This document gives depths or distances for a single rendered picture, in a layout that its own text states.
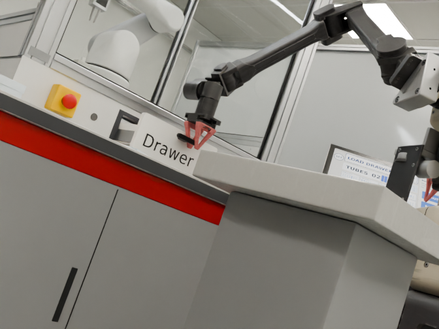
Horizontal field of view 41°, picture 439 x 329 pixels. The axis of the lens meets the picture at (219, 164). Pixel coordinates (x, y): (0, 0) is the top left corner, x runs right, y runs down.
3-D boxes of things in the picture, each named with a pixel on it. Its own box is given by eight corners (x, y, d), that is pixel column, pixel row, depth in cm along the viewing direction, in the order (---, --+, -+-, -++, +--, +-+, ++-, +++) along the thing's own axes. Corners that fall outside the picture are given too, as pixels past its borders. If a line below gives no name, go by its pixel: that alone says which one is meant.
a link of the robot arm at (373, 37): (358, -9, 183) (366, 21, 189) (317, 8, 185) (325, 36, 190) (411, 44, 146) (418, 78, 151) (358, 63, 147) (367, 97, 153)
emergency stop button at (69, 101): (74, 111, 159) (80, 97, 159) (61, 105, 156) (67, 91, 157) (70, 111, 161) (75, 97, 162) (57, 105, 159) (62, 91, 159)
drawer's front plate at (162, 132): (206, 181, 182) (218, 148, 183) (131, 148, 164) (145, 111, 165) (202, 181, 183) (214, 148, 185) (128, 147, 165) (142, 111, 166)
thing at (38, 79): (259, 216, 218) (272, 179, 220) (1, 105, 154) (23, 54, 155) (127, 181, 290) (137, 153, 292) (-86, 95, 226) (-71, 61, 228)
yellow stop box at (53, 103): (74, 119, 161) (83, 94, 162) (50, 108, 157) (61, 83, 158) (65, 117, 165) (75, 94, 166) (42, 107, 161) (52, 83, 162)
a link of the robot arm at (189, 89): (228, 62, 177) (238, 87, 181) (201, 61, 185) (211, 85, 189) (204, 84, 171) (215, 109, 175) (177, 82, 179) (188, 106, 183)
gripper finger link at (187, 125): (193, 151, 178) (202, 123, 180) (207, 153, 173) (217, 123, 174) (176, 143, 174) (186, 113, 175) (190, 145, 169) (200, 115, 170)
